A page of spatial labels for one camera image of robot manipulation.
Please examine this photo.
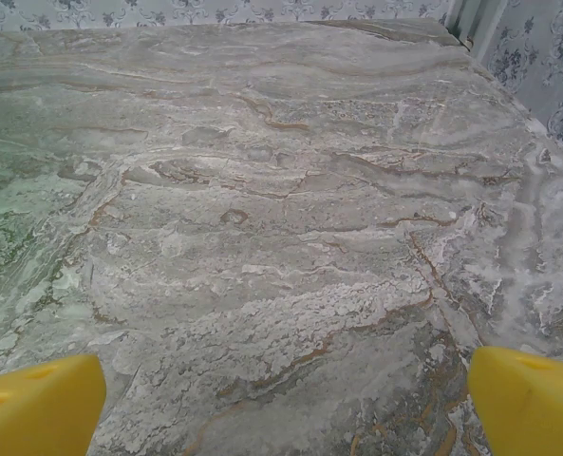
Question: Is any aluminium frame post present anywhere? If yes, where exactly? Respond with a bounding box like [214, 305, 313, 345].
[444, 0, 481, 51]

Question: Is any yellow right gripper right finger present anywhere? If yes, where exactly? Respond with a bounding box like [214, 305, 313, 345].
[466, 346, 563, 456]

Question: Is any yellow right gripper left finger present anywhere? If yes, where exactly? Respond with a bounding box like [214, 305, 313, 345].
[0, 353, 107, 456]

